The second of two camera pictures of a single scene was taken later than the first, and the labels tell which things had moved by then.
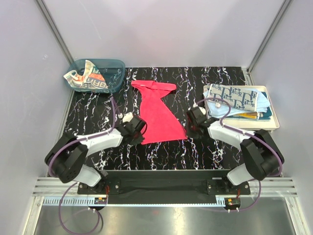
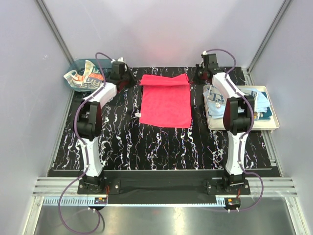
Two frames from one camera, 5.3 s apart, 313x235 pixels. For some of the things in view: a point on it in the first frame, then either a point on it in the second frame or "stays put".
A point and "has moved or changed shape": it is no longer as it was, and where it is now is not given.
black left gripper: [139, 140] -> [133, 80]
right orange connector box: [232, 203] stays put
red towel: [162, 125] has moved or changed shape
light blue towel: [216, 110] stays put
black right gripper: [190, 134] -> [197, 68]
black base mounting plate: [159, 184] stays put
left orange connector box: [101, 200] stays put
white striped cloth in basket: [91, 78] stays put
